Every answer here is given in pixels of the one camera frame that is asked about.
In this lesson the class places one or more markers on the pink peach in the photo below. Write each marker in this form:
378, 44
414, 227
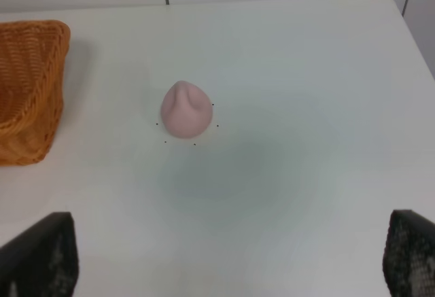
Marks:
186, 111

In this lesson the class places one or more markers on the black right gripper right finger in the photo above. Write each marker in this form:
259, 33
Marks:
408, 259

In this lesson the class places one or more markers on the orange woven basket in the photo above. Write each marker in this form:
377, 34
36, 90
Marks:
33, 57

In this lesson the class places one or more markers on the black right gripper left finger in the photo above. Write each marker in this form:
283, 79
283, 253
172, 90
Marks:
42, 260

